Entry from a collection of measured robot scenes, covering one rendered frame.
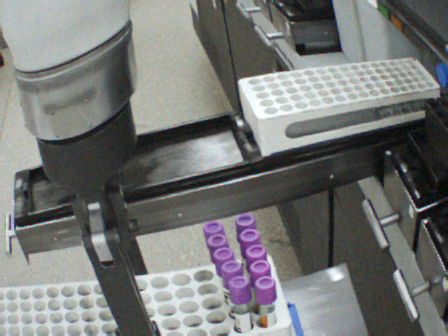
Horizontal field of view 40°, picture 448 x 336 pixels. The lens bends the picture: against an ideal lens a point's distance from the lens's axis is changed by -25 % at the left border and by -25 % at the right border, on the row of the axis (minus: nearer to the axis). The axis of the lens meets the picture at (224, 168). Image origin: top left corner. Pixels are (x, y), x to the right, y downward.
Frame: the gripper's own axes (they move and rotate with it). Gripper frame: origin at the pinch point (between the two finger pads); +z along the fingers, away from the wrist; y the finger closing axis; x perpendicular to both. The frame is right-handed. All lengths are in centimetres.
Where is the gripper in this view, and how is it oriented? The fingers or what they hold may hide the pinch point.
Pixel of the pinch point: (143, 317)
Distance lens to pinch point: 58.8
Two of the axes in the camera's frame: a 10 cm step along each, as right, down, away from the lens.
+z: 1.3, 8.0, 5.8
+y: 1.8, 5.6, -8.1
